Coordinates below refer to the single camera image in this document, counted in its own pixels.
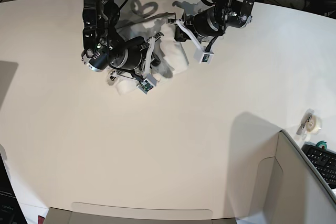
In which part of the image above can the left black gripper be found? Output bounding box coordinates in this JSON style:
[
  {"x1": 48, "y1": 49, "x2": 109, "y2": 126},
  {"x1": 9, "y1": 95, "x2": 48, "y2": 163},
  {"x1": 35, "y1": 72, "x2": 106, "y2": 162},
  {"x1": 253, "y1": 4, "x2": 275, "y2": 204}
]
[{"x1": 182, "y1": 8, "x2": 225, "y2": 43}]

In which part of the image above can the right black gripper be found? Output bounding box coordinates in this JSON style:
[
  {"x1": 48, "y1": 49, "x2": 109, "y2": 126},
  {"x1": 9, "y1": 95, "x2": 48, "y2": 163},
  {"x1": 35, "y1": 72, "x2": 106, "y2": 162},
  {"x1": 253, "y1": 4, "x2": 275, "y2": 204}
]
[{"x1": 109, "y1": 36, "x2": 156, "y2": 76}]

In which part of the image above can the white printed t-shirt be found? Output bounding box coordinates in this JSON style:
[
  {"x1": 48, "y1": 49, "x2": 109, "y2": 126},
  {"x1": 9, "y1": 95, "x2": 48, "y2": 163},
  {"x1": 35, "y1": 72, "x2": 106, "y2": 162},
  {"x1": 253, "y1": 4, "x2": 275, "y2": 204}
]
[{"x1": 117, "y1": 0, "x2": 188, "y2": 85}]

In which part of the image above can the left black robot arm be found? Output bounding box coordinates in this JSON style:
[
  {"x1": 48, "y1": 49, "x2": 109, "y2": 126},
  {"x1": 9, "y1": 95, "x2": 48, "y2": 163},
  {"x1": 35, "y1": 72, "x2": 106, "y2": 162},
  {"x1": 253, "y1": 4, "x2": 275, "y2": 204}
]
[{"x1": 182, "y1": 0, "x2": 255, "y2": 43}]

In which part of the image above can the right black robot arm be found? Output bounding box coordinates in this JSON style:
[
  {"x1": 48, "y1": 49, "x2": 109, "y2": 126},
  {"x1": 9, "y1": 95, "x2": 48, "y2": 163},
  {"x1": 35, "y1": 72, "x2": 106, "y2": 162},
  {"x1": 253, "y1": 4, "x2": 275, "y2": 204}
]
[{"x1": 81, "y1": 0, "x2": 163, "y2": 81}]

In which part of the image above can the clear tape dispenser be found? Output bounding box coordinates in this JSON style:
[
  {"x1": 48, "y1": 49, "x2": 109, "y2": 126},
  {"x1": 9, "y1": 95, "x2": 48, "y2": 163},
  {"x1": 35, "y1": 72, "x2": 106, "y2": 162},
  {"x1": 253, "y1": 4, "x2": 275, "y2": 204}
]
[{"x1": 296, "y1": 109, "x2": 322, "y2": 141}]

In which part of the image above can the green tape roll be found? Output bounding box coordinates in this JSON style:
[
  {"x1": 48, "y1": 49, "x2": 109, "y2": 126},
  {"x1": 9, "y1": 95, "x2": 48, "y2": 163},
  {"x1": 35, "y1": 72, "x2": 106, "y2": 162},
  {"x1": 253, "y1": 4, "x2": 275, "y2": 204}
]
[{"x1": 316, "y1": 141, "x2": 327, "y2": 150}]

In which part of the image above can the black computer keyboard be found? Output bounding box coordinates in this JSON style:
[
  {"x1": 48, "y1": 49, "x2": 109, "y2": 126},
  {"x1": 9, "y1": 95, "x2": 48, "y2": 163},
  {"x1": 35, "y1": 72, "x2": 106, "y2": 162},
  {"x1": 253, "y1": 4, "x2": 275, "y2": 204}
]
[{"x1": 301, "y1": 144, "x2": 336, "y2": 189}]

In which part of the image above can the beige partition box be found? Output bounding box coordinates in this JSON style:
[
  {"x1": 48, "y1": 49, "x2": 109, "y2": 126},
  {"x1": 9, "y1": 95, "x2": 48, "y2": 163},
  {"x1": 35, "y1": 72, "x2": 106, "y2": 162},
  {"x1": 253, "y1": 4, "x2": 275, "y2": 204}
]
[{"x1": 44, "y1": 131, "x2": 335, "y2": 223}]

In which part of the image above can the black monitor corner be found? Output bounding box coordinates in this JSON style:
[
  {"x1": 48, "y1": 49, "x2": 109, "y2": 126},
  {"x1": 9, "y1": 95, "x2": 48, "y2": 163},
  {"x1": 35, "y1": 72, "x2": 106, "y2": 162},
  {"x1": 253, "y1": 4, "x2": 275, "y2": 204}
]
[{"x1": 0, "y1": 146, "x2": 27, "y2": 224}]

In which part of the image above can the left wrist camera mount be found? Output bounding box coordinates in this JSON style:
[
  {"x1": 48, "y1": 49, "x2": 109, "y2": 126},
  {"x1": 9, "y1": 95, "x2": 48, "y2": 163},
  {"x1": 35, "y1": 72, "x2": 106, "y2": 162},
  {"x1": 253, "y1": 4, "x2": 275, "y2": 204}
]
[{"x1": 168, "y1": 19, "x2": 217, "y2": 64}]

